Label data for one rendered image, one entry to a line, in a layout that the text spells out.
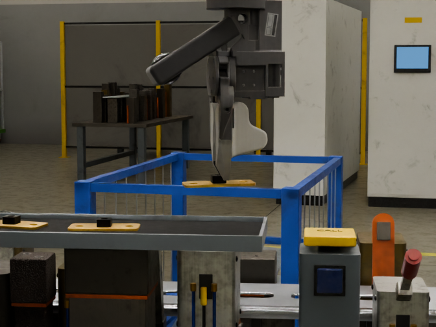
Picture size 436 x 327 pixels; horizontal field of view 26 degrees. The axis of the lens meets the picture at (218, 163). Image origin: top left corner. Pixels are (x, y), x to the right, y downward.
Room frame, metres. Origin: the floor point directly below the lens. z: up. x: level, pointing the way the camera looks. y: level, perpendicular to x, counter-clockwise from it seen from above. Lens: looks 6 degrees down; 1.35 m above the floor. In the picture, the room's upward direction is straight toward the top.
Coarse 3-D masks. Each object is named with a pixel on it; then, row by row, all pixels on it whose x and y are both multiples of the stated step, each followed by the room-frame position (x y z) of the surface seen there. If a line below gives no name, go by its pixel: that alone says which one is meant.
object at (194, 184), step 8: (216, 176) 1.11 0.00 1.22; (184, 184) 1.10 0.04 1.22; (192, 184) 1.10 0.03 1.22; (200, 184) 1.10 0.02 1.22; (208, 184) 1.10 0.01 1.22; (216, 184) 1.10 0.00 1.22; (224, 184) 1.10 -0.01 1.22; (232, 184) 1.10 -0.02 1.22; (240, 184) 1.10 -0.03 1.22; (248, 184) 1.10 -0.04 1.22
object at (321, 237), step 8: (304, 232) 1.10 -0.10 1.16; (312, 232) 1.09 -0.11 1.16; (320, 232) 1.09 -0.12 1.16; (328, 232) 1.09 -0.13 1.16; (336, 232) 1.09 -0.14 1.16; (344, 232) 1.09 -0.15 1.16; (352, 232) 1.09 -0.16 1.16; (304, 240) 1.07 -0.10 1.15; (312, 240) 1.07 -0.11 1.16; (320, 240) 1.07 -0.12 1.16; (328, 240) 1.07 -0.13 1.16; (336, 240) 1.07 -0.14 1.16; (344, 240) 1.07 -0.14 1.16; (352, 240) 1.07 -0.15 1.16; (320, 248) 1.09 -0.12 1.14; (328, 248) 1.09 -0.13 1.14; (336, 248) 1.09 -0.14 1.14
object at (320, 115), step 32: (288, 0) 9.17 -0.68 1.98; (320, 0) 9.08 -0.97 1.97; (288, 32) 9.17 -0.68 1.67; (320, 32) 9.08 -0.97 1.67; (352, 32) 10.69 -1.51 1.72; (288, 64) 9.17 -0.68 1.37; (320, 64) 9.08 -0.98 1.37; (352, 64) 10.73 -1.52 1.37; (288, 96) 9.17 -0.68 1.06; (320, 96) 9.08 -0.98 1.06; (352, 96) 10.76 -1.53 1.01; (288, 128) 9.17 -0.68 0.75; (320, 128) 9.08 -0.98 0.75; (352, 128) 10.80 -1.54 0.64; (352, 160) 10.83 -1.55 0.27; (320, 192) 9.08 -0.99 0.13
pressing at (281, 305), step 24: (168, 288) 1.48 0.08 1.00; (240, 288) 1.48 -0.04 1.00; (264, 288) 1.48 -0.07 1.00; (288, 288) 1.48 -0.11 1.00; (360, 288) 1.48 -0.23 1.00; (432, 288) 1.48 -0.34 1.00; (168, 312) 1.36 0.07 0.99; (264, 312) 1.35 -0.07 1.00; (288, 312) 1.34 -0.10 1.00; (360, 312) 1.33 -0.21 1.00; (432, 312) 1.33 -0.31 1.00
